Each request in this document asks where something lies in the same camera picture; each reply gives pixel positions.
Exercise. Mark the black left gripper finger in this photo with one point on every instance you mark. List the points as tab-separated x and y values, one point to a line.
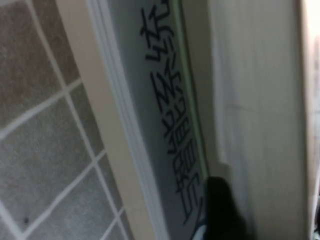
222	212

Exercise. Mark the pale grey cover book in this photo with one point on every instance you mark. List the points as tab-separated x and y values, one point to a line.
262	100

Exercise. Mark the white book black title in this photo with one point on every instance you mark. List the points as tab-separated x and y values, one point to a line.
135	75

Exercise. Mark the grey checked tablecloth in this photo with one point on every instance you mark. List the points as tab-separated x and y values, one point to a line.
37	150

